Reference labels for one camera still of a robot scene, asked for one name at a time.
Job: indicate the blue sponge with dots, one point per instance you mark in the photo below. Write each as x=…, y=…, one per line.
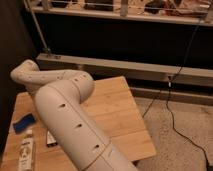
x=23, y=123

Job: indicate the long grey baseboard rail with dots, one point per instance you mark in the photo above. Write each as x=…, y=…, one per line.
x=134, y=70

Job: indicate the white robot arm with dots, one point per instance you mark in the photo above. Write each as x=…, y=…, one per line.
x=58, y=96

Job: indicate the metal diagonal rod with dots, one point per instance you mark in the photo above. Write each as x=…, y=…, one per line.
x=46, y=49

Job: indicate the upper wooden shelf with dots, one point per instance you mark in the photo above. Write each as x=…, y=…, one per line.
x=186, y=12

